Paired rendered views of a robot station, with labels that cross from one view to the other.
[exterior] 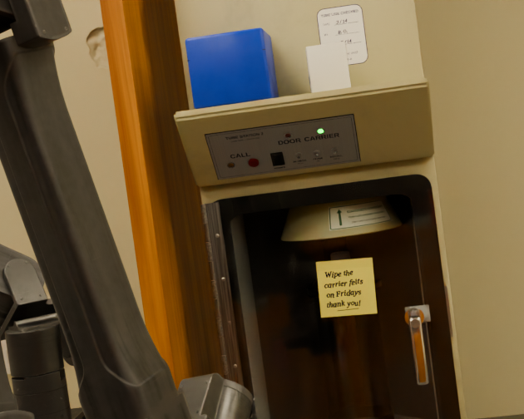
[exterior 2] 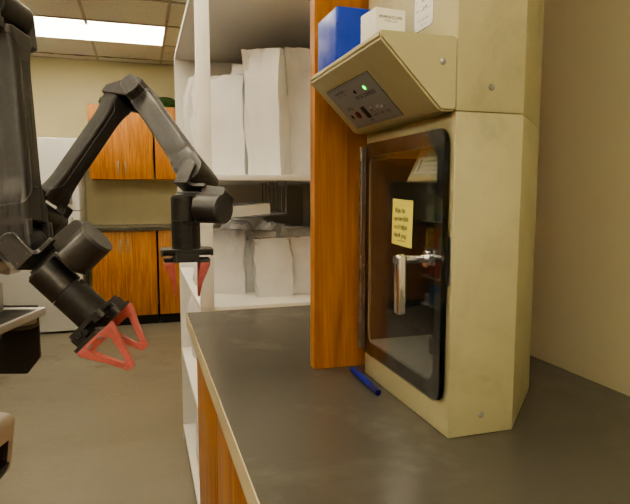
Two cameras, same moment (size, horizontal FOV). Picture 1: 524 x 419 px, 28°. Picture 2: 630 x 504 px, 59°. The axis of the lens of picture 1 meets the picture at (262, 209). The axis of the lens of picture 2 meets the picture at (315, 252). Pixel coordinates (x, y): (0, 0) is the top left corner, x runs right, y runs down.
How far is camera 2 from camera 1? 1.26 m
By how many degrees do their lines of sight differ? 66
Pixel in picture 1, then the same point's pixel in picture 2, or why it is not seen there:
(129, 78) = (313, 56)
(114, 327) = (0, 175)
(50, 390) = (175, 230)
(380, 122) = (385, 77)
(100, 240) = (6, 132)
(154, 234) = (314, 162)
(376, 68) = (436, 28)
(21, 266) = (189, 163)
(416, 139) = (416, 92)
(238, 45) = (329, 22)
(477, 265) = not seen: outside the picture
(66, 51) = not seen: hidden behind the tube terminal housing
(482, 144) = not seen: outside the picture
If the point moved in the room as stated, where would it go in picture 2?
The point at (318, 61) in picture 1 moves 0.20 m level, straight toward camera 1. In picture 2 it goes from (364, 28) to (235, 14)
